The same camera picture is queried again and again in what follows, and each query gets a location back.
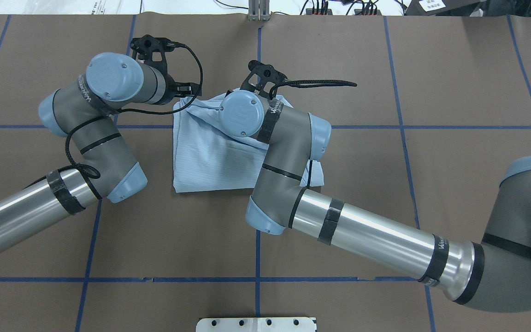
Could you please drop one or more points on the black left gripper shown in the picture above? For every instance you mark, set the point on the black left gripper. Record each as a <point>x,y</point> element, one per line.
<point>168,87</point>

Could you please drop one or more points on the light blue striped shirt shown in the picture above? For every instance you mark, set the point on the light blue striped shirt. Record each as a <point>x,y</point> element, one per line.
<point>205,158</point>

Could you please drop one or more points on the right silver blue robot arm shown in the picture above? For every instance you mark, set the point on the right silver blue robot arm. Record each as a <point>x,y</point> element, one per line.
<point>493,275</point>

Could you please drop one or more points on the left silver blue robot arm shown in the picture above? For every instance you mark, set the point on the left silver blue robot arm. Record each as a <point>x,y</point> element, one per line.
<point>100,163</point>

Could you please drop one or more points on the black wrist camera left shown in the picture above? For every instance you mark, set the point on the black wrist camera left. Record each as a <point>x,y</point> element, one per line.
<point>151,51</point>

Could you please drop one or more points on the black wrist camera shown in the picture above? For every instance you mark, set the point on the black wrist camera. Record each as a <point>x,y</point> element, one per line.
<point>151,51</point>
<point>259,76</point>

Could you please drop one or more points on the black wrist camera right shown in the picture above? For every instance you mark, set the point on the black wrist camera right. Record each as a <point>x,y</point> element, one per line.
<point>259,76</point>

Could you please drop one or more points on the aluminium frame post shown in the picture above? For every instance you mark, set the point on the aluminium frame post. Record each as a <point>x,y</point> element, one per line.
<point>259,10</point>

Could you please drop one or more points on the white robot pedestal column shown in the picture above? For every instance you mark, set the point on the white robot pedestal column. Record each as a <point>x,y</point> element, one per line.
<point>258,324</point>

